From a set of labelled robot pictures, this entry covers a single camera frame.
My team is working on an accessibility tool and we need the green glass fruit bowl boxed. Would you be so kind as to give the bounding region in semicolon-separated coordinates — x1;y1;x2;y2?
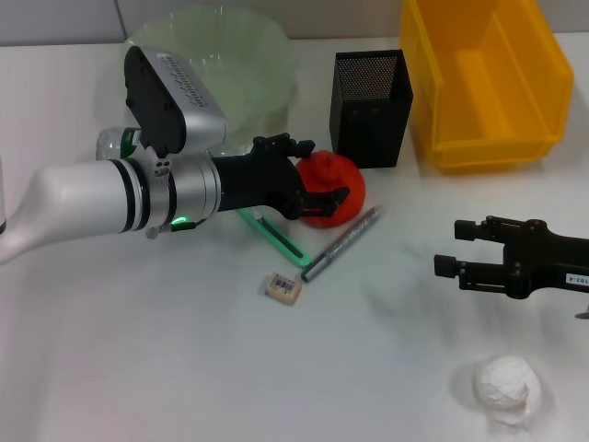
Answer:
121;4;300;148

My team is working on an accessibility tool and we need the white paper ball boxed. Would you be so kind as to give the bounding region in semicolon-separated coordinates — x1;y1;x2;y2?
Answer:
472;355;543;427

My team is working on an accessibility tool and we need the black mesh pen holder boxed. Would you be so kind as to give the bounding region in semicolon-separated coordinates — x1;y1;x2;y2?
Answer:
329;49;414;170

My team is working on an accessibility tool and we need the grey marker pen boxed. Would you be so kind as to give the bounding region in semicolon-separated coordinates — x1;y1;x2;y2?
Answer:
301;204;384;283

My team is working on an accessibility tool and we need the yellow plastic bin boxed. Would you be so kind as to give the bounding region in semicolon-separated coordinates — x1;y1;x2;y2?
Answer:
398;0;575;175

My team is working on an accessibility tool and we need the orange fruit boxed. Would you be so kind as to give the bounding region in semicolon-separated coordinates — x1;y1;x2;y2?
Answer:
294;149;367;229

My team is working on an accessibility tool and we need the green utility knife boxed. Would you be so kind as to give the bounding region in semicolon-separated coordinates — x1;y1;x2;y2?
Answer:
237;206;313;270

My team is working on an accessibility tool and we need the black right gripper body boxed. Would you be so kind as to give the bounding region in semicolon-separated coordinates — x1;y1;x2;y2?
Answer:
503;219;589;300

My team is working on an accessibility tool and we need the clear green-label water bottle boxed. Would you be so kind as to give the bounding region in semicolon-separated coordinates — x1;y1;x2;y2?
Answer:
95;125;254;162

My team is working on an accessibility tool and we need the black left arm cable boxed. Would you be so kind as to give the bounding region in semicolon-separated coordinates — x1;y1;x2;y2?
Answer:
145;216;209;239

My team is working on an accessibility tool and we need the beige barcode eraser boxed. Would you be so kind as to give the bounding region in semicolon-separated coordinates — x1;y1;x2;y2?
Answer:
264;271;304;306

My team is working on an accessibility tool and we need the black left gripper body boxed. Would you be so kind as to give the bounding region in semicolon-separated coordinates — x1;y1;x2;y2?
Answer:
215;135;307;220

